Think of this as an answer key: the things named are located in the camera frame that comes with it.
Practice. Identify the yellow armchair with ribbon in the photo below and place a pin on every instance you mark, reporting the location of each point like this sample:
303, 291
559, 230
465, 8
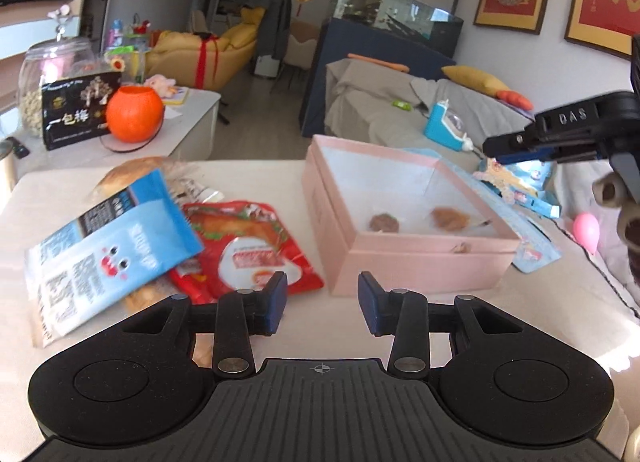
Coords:
205, 61

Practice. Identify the small clear candy wrapper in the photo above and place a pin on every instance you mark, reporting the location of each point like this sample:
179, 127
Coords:
185, 188

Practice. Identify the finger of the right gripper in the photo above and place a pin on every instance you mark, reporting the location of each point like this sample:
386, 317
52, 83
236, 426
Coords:
519, 144
559, 155

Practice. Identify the orange pumpkin bucket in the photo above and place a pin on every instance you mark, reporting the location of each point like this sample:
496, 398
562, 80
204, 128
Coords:
134, 114

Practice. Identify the pink cardboard box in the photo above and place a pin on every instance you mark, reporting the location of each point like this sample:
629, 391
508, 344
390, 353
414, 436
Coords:
408, 218

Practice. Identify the blue white snack bag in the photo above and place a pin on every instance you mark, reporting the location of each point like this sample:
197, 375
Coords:
131, 238

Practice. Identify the pink plush toy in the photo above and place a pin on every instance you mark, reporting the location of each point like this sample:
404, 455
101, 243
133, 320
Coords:
163, 86

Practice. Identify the yellow cushion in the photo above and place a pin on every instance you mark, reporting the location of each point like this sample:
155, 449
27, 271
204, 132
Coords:
478, 80

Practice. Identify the beige lidded mug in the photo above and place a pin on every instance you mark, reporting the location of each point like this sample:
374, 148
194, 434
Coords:
8, 177

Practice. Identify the red roast duck snack pack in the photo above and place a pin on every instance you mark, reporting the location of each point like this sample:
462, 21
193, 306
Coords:
244, 244

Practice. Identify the black plum snack box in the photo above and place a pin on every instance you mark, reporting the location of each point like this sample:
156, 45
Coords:
74, 109

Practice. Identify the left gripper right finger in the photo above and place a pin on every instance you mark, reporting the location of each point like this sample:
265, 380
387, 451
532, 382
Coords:
402, 314

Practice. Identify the wrapped bread roll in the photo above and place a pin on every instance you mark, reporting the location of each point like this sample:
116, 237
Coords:
119, 177

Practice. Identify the pink balloon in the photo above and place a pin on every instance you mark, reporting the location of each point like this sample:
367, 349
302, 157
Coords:
586, 231

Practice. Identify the large glass jar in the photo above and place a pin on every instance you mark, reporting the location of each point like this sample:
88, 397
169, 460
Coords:
49, 61

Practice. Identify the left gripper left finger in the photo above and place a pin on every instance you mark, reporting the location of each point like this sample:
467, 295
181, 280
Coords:
240, 315

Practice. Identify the blue toy device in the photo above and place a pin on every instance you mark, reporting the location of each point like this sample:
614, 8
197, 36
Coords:
446, 128

